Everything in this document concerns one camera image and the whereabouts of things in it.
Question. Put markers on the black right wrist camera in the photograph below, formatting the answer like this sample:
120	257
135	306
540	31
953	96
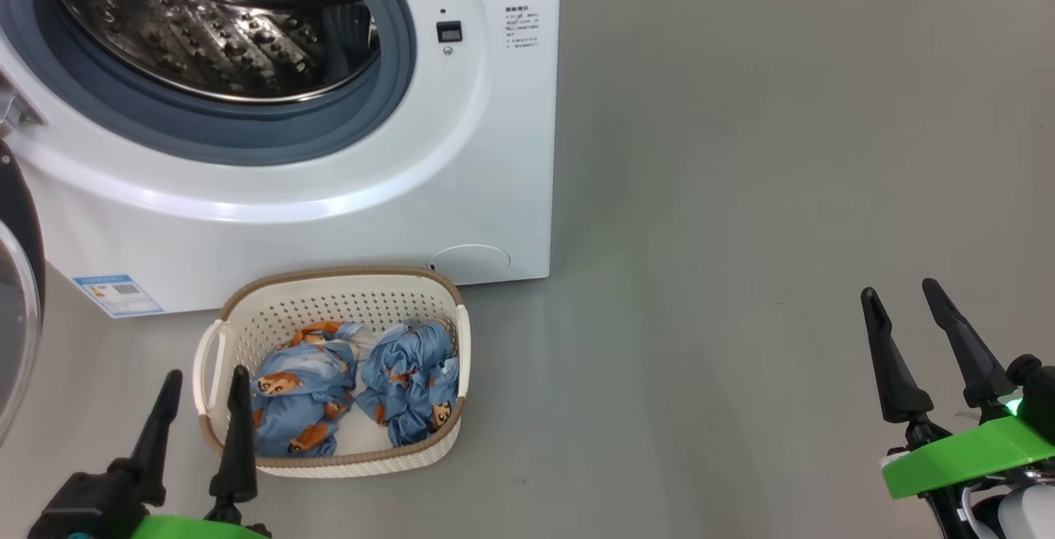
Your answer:
1038	391

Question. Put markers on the cream perforated laundry basket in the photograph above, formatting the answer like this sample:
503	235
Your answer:
330	296

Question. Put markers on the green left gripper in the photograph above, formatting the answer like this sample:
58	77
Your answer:
189	529

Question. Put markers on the round white filter cover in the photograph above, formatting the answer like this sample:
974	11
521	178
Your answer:
470	263

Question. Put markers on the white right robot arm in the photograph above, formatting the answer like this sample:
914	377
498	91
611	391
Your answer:
1022	516

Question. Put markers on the small printed text label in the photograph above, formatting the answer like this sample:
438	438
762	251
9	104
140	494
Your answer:
522	26

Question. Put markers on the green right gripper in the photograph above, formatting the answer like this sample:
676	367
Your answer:
972	456

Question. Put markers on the white front-load washing machine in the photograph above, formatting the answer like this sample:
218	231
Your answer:
494	152

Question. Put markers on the blue cartoon print garment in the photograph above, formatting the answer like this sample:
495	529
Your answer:
305	399
408	374

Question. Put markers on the black door latch socket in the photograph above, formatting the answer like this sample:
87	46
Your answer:
449	31

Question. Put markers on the washing machine door glass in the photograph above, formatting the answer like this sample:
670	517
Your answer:
21	217

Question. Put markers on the blue energy label sticker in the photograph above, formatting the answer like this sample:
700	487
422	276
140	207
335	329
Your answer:
115	296

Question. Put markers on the stainless steel washing machine drum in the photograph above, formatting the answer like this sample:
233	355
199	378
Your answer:
206	36

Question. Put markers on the washing machine door hinge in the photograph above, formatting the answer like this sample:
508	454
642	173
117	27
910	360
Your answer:
16	110

